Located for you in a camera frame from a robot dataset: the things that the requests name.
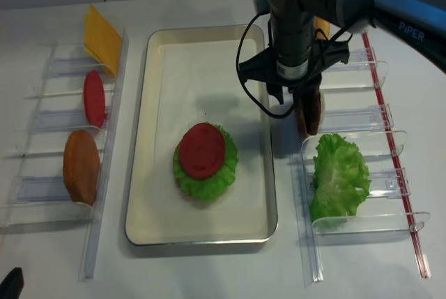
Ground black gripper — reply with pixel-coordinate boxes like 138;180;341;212
238;11;350;111

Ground brown meat patty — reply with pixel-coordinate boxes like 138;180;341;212
302;87;322;135
295;108;308;139

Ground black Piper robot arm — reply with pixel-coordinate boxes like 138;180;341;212
236;0;445;100

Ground green lettuce in rack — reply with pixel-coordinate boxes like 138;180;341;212
309;133;371;222

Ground red tomato slice on burger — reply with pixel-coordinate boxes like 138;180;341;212
179;123;226;179

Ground green lettuce leaf on burger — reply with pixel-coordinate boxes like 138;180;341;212
172;122;238;201

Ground yellow cheese slices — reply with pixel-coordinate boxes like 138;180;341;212
84;4;122;78

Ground red tomato slice in rack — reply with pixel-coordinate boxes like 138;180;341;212
83;70;106;128

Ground right golden bun half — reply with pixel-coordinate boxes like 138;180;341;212
314;17;330;40

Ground white paper tray liner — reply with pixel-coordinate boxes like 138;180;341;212
148;40;270;210

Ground clear acrylic right rack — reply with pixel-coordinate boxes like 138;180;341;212
289;32;431;285

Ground clear acrylic rack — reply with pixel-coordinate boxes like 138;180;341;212
289;32;431;285
1;31;129;279

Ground cream metal tray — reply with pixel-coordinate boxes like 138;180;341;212
125;25;278;246

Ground brown bun in left rack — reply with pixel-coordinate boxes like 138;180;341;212
63;130;100;206

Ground clear acrylic left rack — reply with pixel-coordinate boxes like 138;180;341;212
1;31;129;279

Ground black object at corner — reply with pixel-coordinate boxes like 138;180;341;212
0;267;24;299

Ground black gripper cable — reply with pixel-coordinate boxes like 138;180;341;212
236;8;300;118

